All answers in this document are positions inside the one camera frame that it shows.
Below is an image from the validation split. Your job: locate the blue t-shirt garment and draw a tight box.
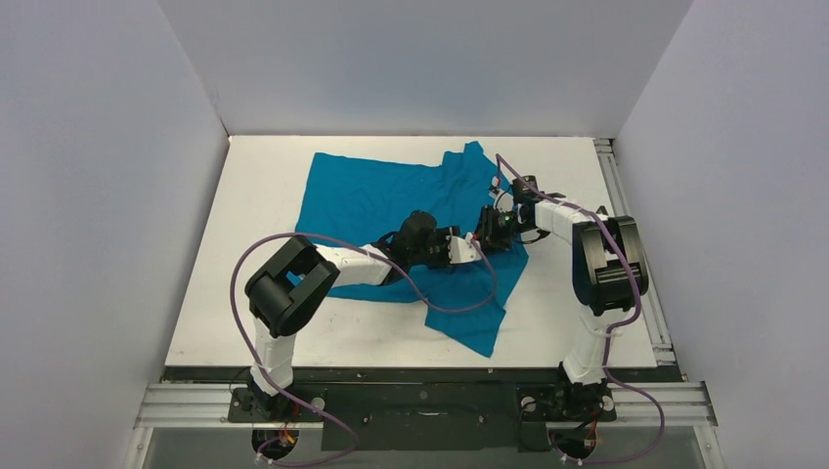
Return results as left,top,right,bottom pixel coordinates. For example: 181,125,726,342
295,142,529,357

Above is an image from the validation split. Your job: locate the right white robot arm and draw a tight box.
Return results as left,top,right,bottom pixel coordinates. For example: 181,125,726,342
474,176,649,417

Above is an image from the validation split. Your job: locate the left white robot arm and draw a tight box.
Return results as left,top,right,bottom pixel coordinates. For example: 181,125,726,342
244,211,480,420

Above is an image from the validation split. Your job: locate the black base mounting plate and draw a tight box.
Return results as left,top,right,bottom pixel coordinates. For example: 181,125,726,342
161,365,682,453

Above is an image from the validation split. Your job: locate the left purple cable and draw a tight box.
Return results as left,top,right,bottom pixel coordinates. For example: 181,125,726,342
230,232,500,468

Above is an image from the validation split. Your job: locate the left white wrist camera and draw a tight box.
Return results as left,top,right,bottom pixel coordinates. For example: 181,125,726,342
449,233,483,265

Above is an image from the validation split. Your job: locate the aluminium side rail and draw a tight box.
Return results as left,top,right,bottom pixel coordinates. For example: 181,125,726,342
592,137,676,365

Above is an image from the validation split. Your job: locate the aluminium front rail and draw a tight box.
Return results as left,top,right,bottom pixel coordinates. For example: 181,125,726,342
135,382,718,429

